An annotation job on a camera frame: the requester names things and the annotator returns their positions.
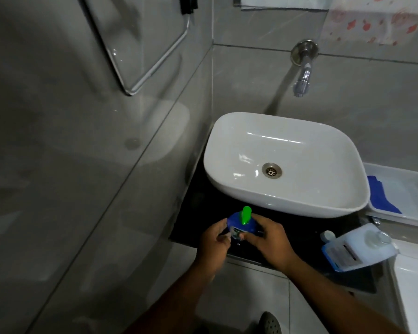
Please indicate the person's right hand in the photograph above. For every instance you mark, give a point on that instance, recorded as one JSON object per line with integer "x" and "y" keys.
{"x": 270, "y": 241}

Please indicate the person's left hand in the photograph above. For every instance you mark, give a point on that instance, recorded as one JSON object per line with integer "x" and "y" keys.
{"x": 210, "y": 245}

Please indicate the person's left thumb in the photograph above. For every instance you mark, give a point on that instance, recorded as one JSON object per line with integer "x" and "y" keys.
{"x": 220, "y": 226}

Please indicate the person's right thumb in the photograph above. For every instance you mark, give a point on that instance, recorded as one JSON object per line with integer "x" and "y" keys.
{"x": 250, "y": 236}

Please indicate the blue bottle with green nozzle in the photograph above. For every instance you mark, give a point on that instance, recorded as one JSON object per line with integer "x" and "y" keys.
{"x": 242, "y": 227}

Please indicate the person's right forearm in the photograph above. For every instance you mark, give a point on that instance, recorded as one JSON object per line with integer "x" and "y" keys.
{"x": 338, "y": 299}

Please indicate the person's left forearm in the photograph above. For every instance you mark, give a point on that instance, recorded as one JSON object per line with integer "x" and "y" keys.
{"x": 174, "y": 302}

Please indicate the metal sink drain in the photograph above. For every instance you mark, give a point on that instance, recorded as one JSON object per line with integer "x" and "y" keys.
{"x": 272, "y": 170}

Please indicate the white ceramic wash basin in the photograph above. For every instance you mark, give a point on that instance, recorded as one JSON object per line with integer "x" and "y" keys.
{"x": 285, "y": 166}

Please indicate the person's dark perforated shoe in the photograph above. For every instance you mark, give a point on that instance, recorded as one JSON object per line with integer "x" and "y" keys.
{"x": 269, "y": 323}

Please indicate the translucent jug with blue label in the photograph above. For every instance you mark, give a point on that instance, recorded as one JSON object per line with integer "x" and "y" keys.
{"x": 357, "y": 248}

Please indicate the blue cloth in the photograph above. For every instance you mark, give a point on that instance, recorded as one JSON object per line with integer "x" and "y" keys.
{"x": 381, "y": 196}

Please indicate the white plastic tray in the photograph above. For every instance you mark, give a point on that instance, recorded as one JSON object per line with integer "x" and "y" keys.
{"x": 402, "y": 194}

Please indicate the white toilet cistern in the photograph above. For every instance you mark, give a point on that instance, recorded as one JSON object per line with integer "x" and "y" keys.
{"x": 412, "y": 285}

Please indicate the black hanging object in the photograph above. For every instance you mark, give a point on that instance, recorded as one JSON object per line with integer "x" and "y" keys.
{"x": 188, "y": 5}

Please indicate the floral patterned cloth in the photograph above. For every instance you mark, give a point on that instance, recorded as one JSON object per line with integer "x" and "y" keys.
{"x": 376, "y": 19}

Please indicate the chrome wall tap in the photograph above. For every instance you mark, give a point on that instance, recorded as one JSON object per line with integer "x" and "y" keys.
{"x": 303, "y": 66}

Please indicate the wall mirror with metal frame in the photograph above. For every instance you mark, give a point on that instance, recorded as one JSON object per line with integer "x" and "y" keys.
{"x": 139, "y": 41}

